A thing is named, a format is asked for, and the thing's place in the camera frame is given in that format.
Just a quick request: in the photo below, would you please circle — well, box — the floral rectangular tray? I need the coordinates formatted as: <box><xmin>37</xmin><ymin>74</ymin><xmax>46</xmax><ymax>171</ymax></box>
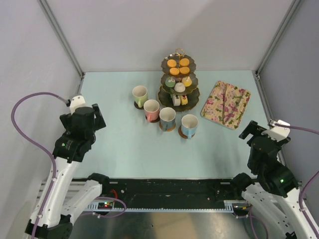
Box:
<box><xmin>200</xmin><ymin>81</ymin><xmax>251</xmax><ymax>130</ymax></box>

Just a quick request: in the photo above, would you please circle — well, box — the aluminium frame post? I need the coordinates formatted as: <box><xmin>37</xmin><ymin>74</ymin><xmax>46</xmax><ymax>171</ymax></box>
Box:
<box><xmin>37</xmin><ymin>0</ymin><xmax>85</xmax><ymax>80</ymax></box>
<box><xmin>255</xmin><ymin>0</ymin><xmax>304</xmax><ymax>79</ymax></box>

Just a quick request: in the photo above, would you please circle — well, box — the left aluminium frame post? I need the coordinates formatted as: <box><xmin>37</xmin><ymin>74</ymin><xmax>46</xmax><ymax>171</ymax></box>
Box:
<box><xmin>37</xmin><ymin>0</ymin><xmax>85</xmax><ymax>80</ymax></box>

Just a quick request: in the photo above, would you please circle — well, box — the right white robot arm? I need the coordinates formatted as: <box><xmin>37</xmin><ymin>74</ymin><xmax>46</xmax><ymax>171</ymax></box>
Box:
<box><xmin>230</xmin><ymin>120</ymin><xmax>319</xmax><ymax>239</ymax></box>

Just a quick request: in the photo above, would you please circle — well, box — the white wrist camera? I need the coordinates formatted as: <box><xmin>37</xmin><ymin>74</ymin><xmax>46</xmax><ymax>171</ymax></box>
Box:
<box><xmin>263</xmin><ymin>119</ymin><xmax>290</xmax><ymax>142</ymax></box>
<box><xmin>66</xmin><ymin>94</ymin><xmax>87</xmax><ymax>114</ymax></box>

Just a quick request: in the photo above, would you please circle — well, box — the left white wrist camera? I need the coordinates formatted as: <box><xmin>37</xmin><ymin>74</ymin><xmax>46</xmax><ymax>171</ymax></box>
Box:
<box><xmin>66</xmin><ymin>94</ymin><xmax>87</xmax><ymax>114</ymax></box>

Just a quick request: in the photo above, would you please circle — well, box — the white cup pastry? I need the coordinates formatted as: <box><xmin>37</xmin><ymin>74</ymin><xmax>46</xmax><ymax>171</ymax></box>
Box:
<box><xmin>172</xmin><ymin>95</ymin><xmax>181</xmax><ymax>107</ymax></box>

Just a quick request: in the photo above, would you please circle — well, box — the grey mug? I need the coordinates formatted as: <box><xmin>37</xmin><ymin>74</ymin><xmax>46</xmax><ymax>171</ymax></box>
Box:
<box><xmin>159</xmin><ymin>107</ymin><xmax>176</xmax><ymax>129</ymax></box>

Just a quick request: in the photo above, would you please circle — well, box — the right aluminium frame post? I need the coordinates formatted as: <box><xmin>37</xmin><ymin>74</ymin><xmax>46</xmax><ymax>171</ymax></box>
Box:
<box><xmin>255</xmin><ymin>0</ymin><xmax>304</xmax><ymax>79</ymax></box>

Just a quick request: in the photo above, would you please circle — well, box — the wooden coaster stack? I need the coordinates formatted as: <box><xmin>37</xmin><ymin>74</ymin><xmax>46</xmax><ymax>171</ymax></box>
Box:
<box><xmin>178</xmin><ymin>126</ymin><xmax>195</xmax><ymax>139</ymax></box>

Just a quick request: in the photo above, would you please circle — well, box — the green mug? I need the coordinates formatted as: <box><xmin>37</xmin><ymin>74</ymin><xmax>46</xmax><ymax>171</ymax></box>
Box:
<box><xmin>132</xmin><ymin>86</ymin><xmax>148</xmax><ymax>107</ymax></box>

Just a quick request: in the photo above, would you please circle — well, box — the blue mug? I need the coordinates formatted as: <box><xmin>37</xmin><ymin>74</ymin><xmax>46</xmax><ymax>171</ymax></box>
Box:
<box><xmin>181</xmin><ymin>114</ymin><xmax>198</xmax><ymax>139</ymax></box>

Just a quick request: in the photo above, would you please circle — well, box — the orange macaron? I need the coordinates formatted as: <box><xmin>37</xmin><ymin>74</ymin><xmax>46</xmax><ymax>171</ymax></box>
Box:
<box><xmin>169</xmin><ymin>67</ymin><xmax>180</xmax><ymax>76</ymax></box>
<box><xmin>179</xmin><ymin>58</ymin><xmax>190</xmax><ymax>67</ymax></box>
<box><xmin>179</xmin><ymin>67</ymin><xmax>190</xmax><ymax>75</ymax></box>
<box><xmin>166</xmin><ymin>59</ymin><xmax>177</xmax><ymax>68</ymax></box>

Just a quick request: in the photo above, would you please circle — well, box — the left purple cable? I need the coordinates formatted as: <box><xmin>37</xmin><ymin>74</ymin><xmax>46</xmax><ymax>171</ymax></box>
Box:
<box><xmin>11</xmin><ymin>92</ymin><xmax>127</xmax><ymax>239</ymax></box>

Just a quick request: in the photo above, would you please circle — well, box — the dark walnut coaster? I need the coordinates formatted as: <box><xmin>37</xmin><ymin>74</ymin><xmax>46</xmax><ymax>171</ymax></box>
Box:
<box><xmin>150</xmin><ymin>117</ymin><xmax>160</xmax><ymax>123</ymax></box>
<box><xmin>134</xmin><ymin>102</ymin><xmax>144</xmax><ymax>110</ymax></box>

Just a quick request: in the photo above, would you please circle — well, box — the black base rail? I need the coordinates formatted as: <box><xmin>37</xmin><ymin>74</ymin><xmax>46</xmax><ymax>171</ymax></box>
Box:
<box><xmin>72</xmin><ymin>177</ymin><xmax>260</xmax><ymax>210</ymax></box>

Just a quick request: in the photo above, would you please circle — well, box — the pink mug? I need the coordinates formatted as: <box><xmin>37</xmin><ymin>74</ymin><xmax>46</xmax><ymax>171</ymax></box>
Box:
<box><xmin>144</xmin><ymin>100</ymin><xmax>160</xmax><ymax>122</ymax></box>

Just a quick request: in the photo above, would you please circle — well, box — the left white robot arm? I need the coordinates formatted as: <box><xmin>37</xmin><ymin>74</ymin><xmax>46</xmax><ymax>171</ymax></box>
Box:
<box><xmin>25</xmin><ymin>104</ymin><xmax>111</xmax><ymax>239</ymax></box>

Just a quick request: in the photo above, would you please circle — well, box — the white cupcake pastry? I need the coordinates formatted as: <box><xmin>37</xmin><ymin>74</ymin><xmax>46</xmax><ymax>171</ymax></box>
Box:
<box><xmin>174</xmin><ymin>82</ymin><xmax>185</xmax><ymax>93</ymax></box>

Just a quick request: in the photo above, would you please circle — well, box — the three-tier dark cake stand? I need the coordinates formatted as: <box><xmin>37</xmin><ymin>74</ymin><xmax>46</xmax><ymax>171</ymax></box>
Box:
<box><xmin>158</xmin><ymin>48</ymin><xmax>200</xmax><ymax>112</ymax></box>

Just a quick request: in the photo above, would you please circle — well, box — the light wooden coaster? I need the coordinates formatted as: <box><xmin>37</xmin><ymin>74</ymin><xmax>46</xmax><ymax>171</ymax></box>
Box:
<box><xmin>159</xmin><ymin>122</ymin><xmax>176</xmax><ymax>132</ymax></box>

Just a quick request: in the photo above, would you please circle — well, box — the circuit board with leds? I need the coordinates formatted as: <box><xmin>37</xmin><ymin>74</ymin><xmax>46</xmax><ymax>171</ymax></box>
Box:
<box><xmin>98</xmin><ymin>202</ymin><xmax>114</xmax><ymax>209</ymax></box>

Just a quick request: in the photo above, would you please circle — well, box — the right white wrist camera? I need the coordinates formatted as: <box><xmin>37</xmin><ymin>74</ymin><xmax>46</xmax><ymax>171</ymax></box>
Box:
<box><xmin>263</xmin><ymin>119</ymin><xmax>290</xmax><ymax>142</ymax></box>

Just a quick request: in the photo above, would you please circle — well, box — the yellow round pastry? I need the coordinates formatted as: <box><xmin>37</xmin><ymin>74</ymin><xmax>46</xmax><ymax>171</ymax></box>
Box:
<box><xmin>181</xmin><ymin>76</ymin><xmax>192</xmax><ymax>87</ymax></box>

